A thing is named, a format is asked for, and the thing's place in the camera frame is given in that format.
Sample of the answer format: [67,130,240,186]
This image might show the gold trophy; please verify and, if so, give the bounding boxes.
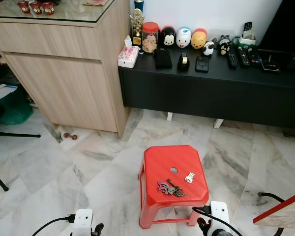
[129,8,145,47]

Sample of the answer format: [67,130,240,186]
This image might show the light wooden cabinet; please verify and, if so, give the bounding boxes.
[0,0,132,139]

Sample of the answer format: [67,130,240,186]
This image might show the green bag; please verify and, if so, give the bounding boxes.
[0,88,35,125]

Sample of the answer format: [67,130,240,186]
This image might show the black remote control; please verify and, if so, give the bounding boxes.
[236,47,250,67]
[227,51,239,68]
[248,48,261,65]

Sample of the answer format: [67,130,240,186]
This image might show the red plastic stool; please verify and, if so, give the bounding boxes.
[139,145,210,229]

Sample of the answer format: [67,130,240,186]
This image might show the yellow bear plush toy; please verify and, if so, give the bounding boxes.
[191,28,208,50]

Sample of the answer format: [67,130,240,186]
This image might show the key bunch with purple keychain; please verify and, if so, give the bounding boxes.
[157,178,187,198]

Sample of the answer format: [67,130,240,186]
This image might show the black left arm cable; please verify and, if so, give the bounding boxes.
[31,214,77,236]

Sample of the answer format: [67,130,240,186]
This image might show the black low TV console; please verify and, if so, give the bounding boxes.
[119,43,295,131]

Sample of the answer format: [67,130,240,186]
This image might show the pink white tissue pack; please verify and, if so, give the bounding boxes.
[118,35,140,68]

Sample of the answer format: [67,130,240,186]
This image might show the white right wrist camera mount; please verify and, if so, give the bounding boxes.
[209,201,231,233]

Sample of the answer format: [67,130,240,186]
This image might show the black floor cable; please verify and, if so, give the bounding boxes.
[256,192,286,205]

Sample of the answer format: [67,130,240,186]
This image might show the small red cup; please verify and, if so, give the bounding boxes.
[29,1,43,14]
[17,1,30,13]
[41,1,55,15]

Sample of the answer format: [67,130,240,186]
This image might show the black flat device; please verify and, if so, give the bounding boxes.
[257,49,293,72]

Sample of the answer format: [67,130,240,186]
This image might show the clear jar with red lid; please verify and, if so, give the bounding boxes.
[141,22,159,54]

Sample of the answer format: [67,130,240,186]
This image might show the marble table with red edge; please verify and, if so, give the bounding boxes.
[253,190,295,231]

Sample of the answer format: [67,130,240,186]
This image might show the small white black figurine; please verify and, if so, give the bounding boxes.
[203,41,215,56]

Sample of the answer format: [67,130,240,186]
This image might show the black mouse plush toy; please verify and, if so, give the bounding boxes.
[159,26,177,48]

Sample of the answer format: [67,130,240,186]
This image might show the white blue plush toy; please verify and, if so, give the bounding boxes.
[176,27,192,49]

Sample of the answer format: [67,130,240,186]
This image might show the black television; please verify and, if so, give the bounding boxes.
[258,0,295,59]

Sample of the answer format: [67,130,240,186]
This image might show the black tape dispenser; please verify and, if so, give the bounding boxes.
[177,53,190,72]

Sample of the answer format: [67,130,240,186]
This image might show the pink flat item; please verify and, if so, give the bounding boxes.
[83,0,109,6]

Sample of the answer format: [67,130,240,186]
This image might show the green holder mug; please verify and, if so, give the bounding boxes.
[237,30,257,49]

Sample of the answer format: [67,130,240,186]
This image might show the black wallet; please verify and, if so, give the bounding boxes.
[154,48,173,69]

